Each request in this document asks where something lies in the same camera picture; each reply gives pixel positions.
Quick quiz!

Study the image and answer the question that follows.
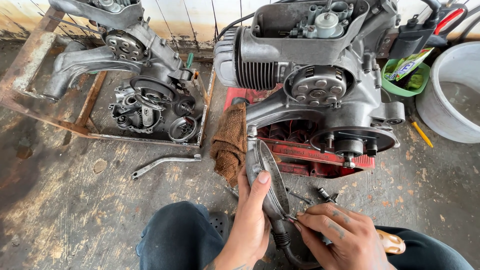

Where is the person's right hand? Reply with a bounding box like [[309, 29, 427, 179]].
[[293, 203, 395, 270]]

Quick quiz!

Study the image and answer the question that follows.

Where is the person's left hand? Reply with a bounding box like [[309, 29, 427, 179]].
[[224, 166, 272, 265]]

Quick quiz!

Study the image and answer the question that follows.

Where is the black ribbed rubber cable boot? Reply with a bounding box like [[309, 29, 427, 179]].
[[270, 219, 321, 270]]

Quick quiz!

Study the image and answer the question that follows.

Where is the green plastic bowl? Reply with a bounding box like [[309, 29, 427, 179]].
[[380, 58, 432, 98]]

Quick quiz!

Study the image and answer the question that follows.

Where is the spark plug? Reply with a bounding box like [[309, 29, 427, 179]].
[[317, 187, 340, 205]]

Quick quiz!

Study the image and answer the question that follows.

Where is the silver kick-start lever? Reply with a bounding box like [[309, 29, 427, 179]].
[[131, 153, 203, 181]]

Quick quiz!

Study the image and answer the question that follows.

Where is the rusty metal frame tray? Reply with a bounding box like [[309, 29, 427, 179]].
[[0, 7, 217, 149]]

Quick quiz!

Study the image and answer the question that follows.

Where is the silver metal engine cover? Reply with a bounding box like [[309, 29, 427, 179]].
[[245, 125, 298, 223]]

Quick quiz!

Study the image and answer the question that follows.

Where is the yellow handled screwdriver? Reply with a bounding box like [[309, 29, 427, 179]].
[[284, 214, 407, 255]]

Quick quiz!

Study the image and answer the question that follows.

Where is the white plastic bucket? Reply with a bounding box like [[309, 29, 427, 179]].
[[415, 41, 480, 144]]

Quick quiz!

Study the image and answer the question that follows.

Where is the person's left leg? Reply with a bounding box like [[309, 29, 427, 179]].
[[135, 201, 226, 270]]

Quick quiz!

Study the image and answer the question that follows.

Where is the black sandal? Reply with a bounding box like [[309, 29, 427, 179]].
[[208, 210, 230, 241]]

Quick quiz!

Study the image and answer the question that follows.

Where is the person's leg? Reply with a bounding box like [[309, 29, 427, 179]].
[[375, 225, 475, 270], [135, 201, 226, 270]]

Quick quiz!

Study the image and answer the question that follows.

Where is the red and black tool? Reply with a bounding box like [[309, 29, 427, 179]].
[[427, 3, 469, 48]]

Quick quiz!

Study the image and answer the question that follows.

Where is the large grey scooter engine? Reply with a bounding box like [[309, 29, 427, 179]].
[[214, 0, 444, 169]]

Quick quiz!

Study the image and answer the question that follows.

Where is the yellow pencil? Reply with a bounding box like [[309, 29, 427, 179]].
[[410, 120, 434, 148]]

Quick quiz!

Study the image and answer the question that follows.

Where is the open grey engine case half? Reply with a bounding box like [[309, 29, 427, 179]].
[[108, 75, 205, 136]]

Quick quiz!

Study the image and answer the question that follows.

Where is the person's right leg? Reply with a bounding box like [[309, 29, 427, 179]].
[[375, 225, 475, 270]]

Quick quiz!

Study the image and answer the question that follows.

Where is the brown rag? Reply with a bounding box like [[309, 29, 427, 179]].
[[209, 102, 248, 188]]

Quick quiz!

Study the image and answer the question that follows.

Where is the green and white packet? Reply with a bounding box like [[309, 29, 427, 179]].
[[385, 47, 435, 82]]

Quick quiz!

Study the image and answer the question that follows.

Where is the small grey scooter engine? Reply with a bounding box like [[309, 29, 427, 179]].
[[42, 0, 196, 104]]

